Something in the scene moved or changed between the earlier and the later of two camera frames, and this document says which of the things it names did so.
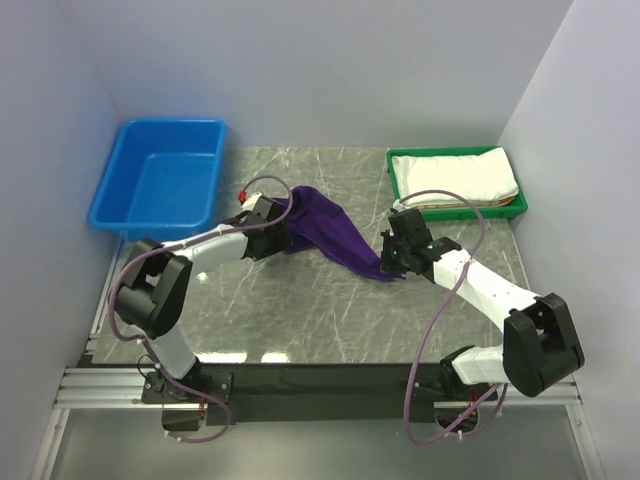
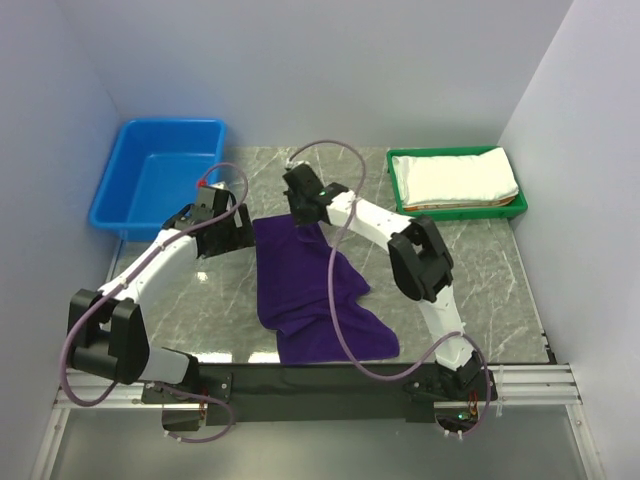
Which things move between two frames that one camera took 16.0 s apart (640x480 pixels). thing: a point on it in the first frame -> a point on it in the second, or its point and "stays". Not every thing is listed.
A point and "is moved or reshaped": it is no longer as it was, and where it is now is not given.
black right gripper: x=386 y=264 -> x=299 y=219
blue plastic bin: x=162 y=180 stays
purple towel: x=322 y=223 is moved or reshaped
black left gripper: x=282 y=241 -> x=242 y=236
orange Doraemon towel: x=464 y=205 stays
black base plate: x=287 y=393 stays
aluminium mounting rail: x=120 y=388 stays
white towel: x=486 y=177 stays
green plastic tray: x=428 y=215 stays
